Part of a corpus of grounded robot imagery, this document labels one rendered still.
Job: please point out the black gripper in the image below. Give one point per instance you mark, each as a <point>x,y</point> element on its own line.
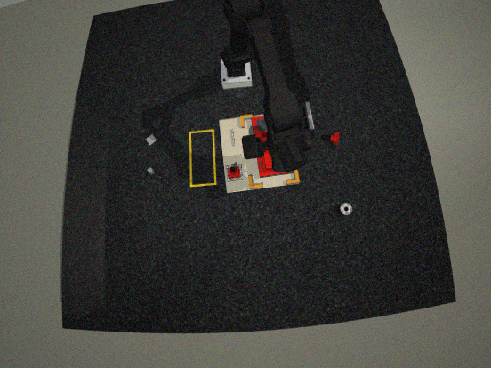
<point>253,147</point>

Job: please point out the grey flat bar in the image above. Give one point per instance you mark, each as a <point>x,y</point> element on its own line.
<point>309,115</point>

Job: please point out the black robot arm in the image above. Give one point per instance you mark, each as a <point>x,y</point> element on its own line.
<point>282,110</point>

